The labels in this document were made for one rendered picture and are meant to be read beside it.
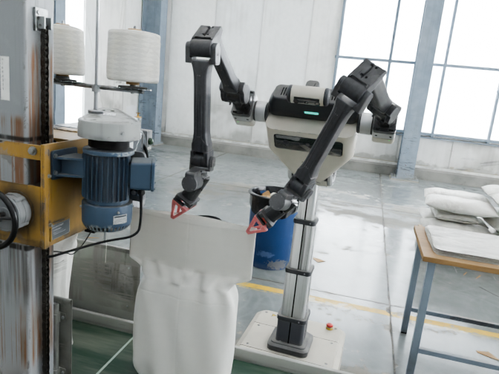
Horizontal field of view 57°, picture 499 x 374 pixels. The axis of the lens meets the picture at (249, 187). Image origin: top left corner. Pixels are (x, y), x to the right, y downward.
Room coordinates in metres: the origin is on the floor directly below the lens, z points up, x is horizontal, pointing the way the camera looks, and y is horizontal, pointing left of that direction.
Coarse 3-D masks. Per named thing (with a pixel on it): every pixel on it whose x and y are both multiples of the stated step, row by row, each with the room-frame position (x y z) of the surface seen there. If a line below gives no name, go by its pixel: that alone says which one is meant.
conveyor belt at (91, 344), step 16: (80, 336) 1.85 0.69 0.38; (96, 336) 1.86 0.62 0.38; (112, 336) 1.87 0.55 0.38; (128, 336) 1.89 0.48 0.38; (80, 352) 1.73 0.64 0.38; (96, 352) 1.74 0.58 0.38; (112, 352) 1.75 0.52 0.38; (128, 352) 1.76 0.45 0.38; (80, 368) 1.63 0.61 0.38; (96, 368) 1.64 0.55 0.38; (112, 368) 1.65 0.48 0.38; (128, 368) 1.66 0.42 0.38; (240, 368) 1.73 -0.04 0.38; (256, 368) 1.74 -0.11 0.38
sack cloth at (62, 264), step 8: (64, 240) 1.74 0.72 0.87; (72, 240) 1.75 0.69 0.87; (56, 248) 1.72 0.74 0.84; (64, 248) 1.73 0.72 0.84; (72, 248) 1.79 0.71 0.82; (56, 256) 1.71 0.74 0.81; (64, 256) 1.75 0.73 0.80; (72, 256) 1.81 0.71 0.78; (56, 264) 1.72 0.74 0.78; (64, 264) 1.75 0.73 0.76; (56, 272) 1.72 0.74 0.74; (64, 272) 1.76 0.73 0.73; (56, 280) 1.73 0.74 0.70; (64, 280) 1.76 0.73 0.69; (56, 288) 1.73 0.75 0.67; (64, 288) 1.76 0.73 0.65; (64, 296) 1.76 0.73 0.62
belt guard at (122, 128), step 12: (108, 108) 1.73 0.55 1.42; (84, 120) 1.29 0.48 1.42; (96, 120) 1.31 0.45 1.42; (108, 120) 1.34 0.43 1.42; (120, 120) 1.37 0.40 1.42; (132, 120) 1.40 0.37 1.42; (84, 132) 1.29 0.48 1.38; (96, 132) 1.28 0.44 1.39; (108, 132) 1.28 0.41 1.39; (120, 132) 1.29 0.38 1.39; (132, 132) 1.32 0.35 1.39
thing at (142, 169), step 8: (136, 160) 1.36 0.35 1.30; (144, 160) 1.37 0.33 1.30; (152, 160) 1.37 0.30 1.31; (128, 168) 1.34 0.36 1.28; (136, 168) 1.33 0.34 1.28; (144, 168) 1.34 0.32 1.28; (152, 168) 1.34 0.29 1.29; (128, 176) 1.34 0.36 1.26; (136, 176) 1.33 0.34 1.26; (144, 176) 1.34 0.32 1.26; (152, 176) 1.34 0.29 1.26; (128, 184) 1.34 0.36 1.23; (136, 184) 1.33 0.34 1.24; (144, 184) 1.34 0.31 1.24; (152, 184) 1.34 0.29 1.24; (144, 192) 1.38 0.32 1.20
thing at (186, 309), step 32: (160, 224) 1.64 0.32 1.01; (192, 224) 1.60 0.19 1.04; (224, 224) 1.58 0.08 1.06; (160, 256) 1.64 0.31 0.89; (192, 256) 1.59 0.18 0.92; (224, 256) 1.58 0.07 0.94; (160, 288) 1.58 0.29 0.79; (192, 288) 1.56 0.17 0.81; (224, 288) 1.56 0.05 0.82; (160, 320) 1.57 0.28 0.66; (192, 320) 1.54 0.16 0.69; (224, 320) 1.53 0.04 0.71; (160, 352) 1.56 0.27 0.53; (192, 352) 1.53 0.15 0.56; (224, 352) 1.53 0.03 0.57
